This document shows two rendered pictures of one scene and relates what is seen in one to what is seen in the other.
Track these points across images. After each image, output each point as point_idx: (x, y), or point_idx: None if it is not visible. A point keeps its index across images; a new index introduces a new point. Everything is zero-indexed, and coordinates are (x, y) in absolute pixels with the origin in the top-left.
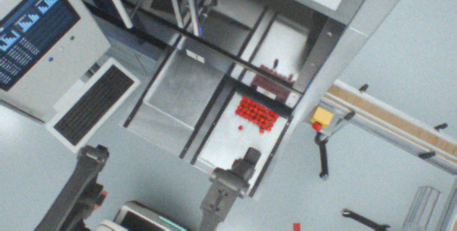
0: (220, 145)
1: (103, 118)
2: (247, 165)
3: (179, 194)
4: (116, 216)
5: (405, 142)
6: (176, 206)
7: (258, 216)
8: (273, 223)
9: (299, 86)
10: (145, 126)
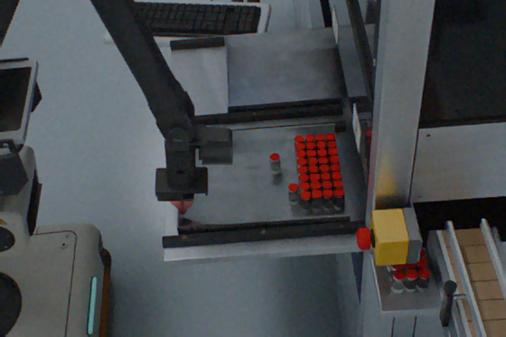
0: None
1: (173, 39)
2: (175, 87)
3: (161, 322)
4: (13, 59)
5: None
6: (136, 330)
7: None
8: None
9: (374, 70)
10: (189, 66)
